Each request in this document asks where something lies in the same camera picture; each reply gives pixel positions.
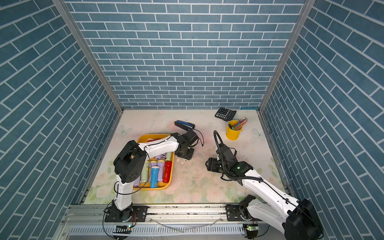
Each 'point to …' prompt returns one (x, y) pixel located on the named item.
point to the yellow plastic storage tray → (142, 138)
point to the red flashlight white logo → (150, 140)
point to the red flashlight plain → (167, 171)
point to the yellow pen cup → (232, 134)
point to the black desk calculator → (225, 114)
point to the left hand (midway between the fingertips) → (192, 157)
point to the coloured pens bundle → (241, 123)
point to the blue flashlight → (154, 176)
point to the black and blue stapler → (186, 125)
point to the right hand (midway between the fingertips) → (210, 164)
